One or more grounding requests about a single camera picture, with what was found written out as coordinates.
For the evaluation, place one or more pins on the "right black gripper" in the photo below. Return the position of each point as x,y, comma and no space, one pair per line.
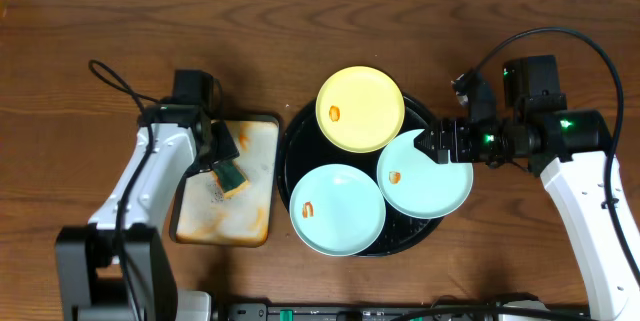
443,138

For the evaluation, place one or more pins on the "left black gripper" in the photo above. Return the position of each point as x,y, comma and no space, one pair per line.
220,148

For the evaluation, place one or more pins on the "green yellow sponge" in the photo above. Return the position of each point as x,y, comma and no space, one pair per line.
230,178

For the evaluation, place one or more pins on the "light blue plate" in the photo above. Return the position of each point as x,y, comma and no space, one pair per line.
417,186
337,210

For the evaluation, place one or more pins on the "yellow plate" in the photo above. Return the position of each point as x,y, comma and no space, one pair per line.
360,109

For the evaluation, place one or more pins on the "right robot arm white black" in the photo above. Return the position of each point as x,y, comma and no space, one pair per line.
566,150

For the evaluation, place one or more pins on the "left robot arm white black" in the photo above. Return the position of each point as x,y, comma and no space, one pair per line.
115,267

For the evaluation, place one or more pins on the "rectangular soapy water tray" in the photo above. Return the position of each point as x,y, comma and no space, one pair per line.
205,214

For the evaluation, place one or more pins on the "round black serving tray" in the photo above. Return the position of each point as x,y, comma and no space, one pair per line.
304,148

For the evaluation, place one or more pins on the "light blue plate front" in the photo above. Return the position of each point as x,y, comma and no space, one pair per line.
337,210

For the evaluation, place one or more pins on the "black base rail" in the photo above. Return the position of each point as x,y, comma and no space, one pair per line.
265,312

